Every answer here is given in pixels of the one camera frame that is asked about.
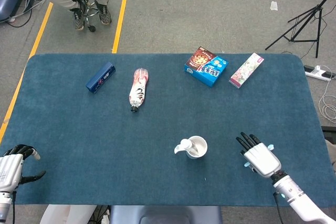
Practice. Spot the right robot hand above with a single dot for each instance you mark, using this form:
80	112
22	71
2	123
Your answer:
262	159

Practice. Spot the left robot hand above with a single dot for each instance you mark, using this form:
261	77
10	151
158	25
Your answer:
9	169

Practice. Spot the light blue toothbrush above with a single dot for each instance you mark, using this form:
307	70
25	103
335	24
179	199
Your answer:
270	146

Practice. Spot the white toothpaste tube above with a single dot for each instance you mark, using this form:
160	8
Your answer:
186	144

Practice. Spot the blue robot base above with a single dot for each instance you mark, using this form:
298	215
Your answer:
162	213

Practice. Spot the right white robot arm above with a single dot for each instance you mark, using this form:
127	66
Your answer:
294	195

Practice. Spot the white pink small box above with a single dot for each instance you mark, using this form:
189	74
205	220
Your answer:
246	70

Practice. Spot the white robot body cover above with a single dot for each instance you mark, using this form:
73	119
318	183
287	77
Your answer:
65	214

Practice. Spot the blue table mat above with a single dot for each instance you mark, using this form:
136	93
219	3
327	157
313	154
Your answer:
105	142

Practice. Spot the white power strip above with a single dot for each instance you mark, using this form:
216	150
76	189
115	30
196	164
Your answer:
315	72

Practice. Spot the blue snack box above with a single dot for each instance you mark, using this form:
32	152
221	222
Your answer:
207	70

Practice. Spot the long yellow floor tape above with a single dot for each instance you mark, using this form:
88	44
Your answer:
34	48

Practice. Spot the dark blue long box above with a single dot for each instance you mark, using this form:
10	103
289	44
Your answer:
101	77

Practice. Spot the plastic bottle red white label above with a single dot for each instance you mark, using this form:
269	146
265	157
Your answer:
139	90

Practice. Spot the flat white paper scrap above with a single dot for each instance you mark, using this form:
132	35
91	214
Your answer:
274	5

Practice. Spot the black tripod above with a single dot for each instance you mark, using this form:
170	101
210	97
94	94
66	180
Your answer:
319	9

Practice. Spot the black stool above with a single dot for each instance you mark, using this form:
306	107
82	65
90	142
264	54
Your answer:
89	11

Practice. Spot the short yellow floor tape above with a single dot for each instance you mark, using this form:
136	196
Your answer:
119	24

